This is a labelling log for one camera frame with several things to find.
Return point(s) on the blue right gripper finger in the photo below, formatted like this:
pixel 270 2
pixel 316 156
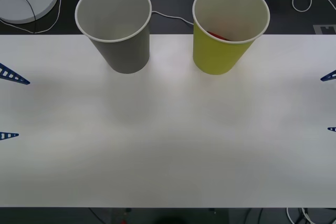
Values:
pixel 330 76
pixel 333 129

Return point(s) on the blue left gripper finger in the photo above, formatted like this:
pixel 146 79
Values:
pixel 10 75
pixel 8 135

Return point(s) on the red drink can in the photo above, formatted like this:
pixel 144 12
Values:
pixel 218 36

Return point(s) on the yellow-green plastic bin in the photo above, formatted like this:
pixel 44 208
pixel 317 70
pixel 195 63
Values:
pixel 218 56

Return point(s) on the grey plastic bin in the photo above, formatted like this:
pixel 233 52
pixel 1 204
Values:
pixel 126 53

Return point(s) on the grey metal bracket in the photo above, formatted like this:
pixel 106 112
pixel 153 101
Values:
pixel 319 29

